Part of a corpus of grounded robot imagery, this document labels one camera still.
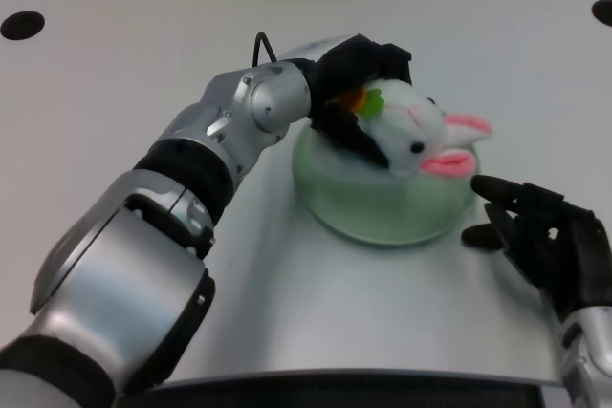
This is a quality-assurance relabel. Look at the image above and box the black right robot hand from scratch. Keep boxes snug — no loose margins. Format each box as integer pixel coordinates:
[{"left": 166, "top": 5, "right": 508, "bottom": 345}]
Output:
[{"left": 461, "top": 175, "right": 612, "bottom": 322}]

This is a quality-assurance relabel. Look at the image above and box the white rabbit doll with carrot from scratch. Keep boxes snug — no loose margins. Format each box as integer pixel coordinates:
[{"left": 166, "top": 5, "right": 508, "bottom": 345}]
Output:
[{"left": 334, "top": 76, "right": 493, "bottom": 181}]

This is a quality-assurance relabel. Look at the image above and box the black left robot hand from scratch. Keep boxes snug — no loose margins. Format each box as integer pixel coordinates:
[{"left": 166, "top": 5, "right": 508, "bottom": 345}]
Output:
[{"left": 281, "top": 32, "right": 413, "bottom": 171}]

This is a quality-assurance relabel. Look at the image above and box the black table cable grommet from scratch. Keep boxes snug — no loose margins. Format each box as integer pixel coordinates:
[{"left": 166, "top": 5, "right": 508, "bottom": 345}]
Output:
[
  {"left": 0, "top": 10, "right": 47, "bottom": 41},
  {"left": 591, "top": 0, "right": 612, "bottom": 27}
]

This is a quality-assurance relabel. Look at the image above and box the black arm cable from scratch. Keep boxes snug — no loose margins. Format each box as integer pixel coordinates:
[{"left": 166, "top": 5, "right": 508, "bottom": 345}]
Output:
[{"left": 251, "top": 32, "right": 281, "bottom": 68}]

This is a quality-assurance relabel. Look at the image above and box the black robot torso panel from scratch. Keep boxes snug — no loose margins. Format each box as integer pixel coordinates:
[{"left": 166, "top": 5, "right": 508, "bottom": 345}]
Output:
[{"left": 157, "top": 368, "right": 546, "bottom": 408}]

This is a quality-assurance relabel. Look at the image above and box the green round plate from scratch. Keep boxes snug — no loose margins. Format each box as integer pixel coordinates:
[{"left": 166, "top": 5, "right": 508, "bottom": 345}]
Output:
[{"left": 291, "top": 125, "right": 479, "bottom": 249}]

